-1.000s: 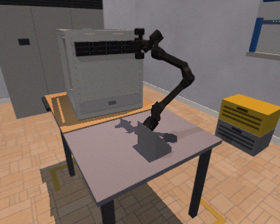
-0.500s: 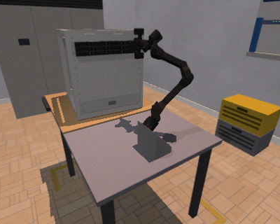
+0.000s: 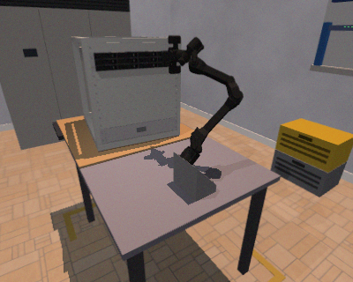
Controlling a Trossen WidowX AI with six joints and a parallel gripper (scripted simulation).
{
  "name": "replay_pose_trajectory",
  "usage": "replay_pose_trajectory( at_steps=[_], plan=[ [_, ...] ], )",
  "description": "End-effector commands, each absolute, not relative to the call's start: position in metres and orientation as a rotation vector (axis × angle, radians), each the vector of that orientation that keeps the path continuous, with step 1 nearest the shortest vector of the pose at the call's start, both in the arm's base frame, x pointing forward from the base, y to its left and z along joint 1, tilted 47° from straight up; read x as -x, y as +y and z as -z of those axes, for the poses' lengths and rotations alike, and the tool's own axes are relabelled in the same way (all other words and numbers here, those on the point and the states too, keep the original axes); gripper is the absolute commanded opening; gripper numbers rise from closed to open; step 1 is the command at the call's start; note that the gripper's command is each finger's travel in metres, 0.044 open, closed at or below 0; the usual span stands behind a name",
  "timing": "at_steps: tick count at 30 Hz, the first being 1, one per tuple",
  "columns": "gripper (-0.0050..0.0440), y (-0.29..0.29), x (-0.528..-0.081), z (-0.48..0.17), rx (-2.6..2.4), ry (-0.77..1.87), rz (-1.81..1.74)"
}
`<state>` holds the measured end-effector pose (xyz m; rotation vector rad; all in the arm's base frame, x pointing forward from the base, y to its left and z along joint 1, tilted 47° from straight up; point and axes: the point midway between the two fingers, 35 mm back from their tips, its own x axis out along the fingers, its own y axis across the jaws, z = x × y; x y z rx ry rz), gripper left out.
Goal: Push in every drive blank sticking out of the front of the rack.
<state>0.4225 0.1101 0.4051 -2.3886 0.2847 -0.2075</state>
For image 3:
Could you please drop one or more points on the grey open rack frame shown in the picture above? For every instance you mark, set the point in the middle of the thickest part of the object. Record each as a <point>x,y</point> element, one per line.
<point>129,106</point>

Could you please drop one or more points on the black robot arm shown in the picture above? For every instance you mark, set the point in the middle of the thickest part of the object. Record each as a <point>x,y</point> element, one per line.
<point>198,66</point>

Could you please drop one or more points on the flat orange board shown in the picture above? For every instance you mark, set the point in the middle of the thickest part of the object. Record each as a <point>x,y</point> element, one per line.
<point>84,151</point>

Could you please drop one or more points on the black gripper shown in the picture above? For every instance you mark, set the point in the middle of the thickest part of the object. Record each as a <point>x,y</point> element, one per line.
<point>175,40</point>

